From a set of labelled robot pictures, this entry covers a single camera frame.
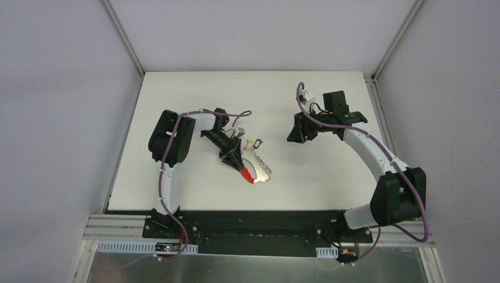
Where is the yellow tagged key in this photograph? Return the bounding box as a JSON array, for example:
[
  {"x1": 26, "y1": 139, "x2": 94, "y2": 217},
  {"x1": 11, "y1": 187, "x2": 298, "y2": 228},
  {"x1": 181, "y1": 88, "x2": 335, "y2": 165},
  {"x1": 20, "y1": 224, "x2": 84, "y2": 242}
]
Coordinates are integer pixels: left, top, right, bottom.
[{"x1": 244, "y1": 140, "x2": 254, "y2": 150}]

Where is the black tagged key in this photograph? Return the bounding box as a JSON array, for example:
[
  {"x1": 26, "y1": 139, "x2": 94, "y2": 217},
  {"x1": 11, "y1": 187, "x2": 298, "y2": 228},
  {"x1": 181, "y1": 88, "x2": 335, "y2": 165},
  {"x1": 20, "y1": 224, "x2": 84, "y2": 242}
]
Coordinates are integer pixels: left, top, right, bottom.
[{"x1": 252, "y1": 139, "x2": 263, "y2": 150}]

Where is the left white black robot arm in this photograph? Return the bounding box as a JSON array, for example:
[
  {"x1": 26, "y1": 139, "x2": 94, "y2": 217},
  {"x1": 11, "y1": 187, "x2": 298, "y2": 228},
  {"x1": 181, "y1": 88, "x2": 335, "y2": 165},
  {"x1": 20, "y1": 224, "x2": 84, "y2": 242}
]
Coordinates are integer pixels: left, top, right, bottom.
[{"x1": 148, "y1": 108, "x2": 254, "y2": 239}]

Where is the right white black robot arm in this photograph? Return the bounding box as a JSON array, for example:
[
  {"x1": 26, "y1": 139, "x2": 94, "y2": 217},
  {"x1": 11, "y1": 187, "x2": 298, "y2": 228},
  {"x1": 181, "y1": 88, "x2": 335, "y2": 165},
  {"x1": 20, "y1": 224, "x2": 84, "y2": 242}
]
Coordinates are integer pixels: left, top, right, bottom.
[{"x1": 287, "y1": 84, "x2": 426, "y2": 242}]

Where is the left controller board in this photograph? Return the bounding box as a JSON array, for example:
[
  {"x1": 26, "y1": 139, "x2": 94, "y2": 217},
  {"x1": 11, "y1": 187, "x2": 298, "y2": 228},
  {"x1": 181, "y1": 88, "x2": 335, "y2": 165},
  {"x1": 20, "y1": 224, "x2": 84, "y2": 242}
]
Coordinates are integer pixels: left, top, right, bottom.
[{"x1": 154, "y1": 242, "x2": 183, "y2": 254}]

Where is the controller board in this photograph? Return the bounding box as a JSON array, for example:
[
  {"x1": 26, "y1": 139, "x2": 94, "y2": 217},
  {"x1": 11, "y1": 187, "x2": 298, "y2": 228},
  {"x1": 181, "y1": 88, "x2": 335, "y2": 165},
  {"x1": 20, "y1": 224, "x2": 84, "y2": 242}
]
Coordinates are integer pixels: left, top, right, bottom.
[
  {"x1": 337, "y1": 247, "x2": 359, "y2": 264},
  {"x1": 154, "y1": 242, "x2": 183, "y2": 254}
]

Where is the right controller board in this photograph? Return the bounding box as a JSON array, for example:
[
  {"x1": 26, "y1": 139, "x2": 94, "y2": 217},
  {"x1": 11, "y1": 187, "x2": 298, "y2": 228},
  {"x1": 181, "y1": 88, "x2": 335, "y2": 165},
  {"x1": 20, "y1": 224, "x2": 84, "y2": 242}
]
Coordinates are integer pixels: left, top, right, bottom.
[{"x1": 337, "y1": 247, "x2": 359, "y2": 264}]

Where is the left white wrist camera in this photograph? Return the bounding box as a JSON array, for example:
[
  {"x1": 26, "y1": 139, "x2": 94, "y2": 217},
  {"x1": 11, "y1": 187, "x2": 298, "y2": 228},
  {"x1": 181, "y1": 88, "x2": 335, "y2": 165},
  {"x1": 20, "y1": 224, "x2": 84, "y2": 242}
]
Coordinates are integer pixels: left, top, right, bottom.
[{"x1": 232, "y1": 127, "x2": 245, "y2": 138}]

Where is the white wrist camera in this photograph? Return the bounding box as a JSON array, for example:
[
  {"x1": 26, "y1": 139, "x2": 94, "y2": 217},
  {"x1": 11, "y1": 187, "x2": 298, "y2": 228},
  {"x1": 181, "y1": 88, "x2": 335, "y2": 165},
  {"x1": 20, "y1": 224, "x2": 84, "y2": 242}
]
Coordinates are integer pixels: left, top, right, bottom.
[
  {"x1": 232, "y1": 127, "x2": 245, "y2": 138},
  {"x1": 299, "y1": 88, "x2": 315, "y2": 106}
]

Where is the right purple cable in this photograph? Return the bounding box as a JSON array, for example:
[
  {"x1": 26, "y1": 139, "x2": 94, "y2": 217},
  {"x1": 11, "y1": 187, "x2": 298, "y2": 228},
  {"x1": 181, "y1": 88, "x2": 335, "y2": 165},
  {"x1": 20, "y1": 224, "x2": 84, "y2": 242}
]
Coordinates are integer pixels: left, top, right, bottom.
[{"x1": 295, "y1": 82, "x2": 430, "y2": 266}]

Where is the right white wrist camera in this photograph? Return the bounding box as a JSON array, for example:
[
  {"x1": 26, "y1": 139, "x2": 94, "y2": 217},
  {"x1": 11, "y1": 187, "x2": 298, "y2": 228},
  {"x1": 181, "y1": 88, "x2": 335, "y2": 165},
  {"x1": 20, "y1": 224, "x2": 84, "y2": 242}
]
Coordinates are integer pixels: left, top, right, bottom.
[{"x1": 299, "y1": 88, "x2": 315, "y2": 106}]

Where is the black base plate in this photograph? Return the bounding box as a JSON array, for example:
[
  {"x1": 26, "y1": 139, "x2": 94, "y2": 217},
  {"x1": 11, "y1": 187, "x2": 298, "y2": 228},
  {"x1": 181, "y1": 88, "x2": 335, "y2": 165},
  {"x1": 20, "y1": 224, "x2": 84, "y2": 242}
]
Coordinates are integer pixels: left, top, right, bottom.
[{"x1": 142, "y1": 209, "x2": 374, "y2": 257}]

